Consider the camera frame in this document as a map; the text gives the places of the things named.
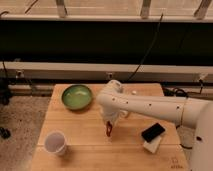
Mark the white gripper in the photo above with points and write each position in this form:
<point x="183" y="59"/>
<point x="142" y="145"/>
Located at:
<point x="110" y="117"/>

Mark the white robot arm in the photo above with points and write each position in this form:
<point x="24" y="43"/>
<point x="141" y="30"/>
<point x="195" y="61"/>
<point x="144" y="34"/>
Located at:
<point x="189" y="112"/>

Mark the green ceramic bowl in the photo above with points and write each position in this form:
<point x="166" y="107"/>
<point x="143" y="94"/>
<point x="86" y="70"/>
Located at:
<point x="77" y="97"/>

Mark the white ceramic cup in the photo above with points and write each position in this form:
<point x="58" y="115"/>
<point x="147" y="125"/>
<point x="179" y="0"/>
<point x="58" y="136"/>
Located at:
<point x="55" y="143"/>

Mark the black rectangular block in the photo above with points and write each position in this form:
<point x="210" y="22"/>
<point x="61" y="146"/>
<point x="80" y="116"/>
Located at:
<point x="152" y="132"/>

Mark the white sponge block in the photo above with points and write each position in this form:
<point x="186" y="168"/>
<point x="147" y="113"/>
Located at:
<point x="153" y="145"/>

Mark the black floor object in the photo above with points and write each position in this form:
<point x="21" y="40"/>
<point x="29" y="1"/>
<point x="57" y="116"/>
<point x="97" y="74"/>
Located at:
<point x="4" y="133"/>

